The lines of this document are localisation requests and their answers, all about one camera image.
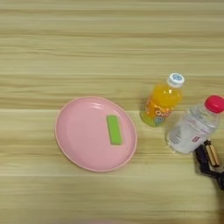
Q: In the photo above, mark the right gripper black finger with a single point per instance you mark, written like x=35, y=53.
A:
x=201, y=159

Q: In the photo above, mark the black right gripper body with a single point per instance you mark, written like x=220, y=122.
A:
x=218, y=178

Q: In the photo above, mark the clear water bottle red cap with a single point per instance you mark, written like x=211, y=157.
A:
x=189, y=131

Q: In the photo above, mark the green rectangular block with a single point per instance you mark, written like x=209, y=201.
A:
x=114, y=131

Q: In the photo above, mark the orange juice bottle white cap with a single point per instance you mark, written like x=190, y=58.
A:
x=162, y=105

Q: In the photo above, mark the pink round plate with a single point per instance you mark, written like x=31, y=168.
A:
x=84, y=137

